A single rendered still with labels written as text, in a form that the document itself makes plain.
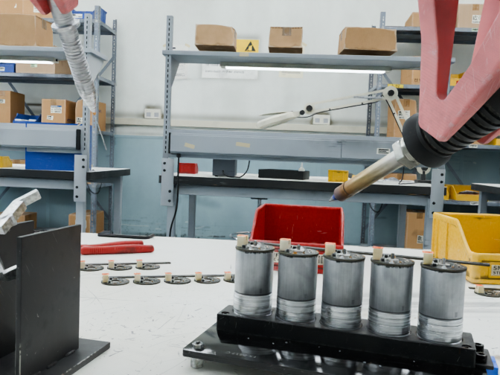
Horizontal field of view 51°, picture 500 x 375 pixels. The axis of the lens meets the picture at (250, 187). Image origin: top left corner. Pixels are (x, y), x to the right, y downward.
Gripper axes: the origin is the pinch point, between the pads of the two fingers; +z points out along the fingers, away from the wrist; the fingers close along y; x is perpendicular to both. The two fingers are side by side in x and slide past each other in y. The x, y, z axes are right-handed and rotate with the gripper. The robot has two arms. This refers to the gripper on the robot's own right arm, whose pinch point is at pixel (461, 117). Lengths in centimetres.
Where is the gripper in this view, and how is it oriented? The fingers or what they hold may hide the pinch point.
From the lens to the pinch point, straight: 22.7
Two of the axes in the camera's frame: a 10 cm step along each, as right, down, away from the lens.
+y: -8.9, 0.0, -4.6
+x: 3.8, 5.5, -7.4
